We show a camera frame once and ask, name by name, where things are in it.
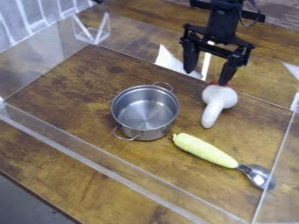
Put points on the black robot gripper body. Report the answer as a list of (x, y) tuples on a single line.
[(210, 44)]

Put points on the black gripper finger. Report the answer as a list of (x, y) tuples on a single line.
[(190, 56), (236, 61)]

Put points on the white plush mushroom brown cap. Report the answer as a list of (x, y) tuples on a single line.
[(218, 98)]

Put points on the silver metal pot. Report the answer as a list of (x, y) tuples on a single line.
[(145, 111)]

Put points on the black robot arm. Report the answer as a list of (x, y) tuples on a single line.
[(222, 26)]

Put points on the black bar at background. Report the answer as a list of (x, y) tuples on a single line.
[(253, 14)]

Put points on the clear acrylic enclosure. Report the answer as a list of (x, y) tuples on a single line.
[(101, 121)]

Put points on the yellow handled metal spoon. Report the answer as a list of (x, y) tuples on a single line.
[(258, 174)]

